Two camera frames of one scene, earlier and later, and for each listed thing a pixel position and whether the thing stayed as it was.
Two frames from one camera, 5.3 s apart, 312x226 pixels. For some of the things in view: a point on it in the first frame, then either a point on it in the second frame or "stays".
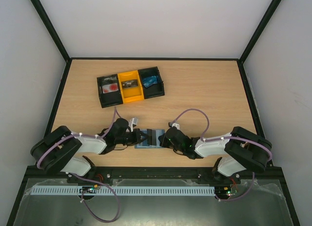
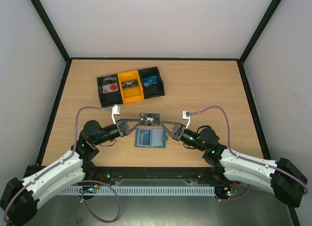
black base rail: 202,174 stays
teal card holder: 144,143 stays
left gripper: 137,139 → 126,127
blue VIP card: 148,81 stays
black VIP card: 151,137 → 149,119
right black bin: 153,91 stays
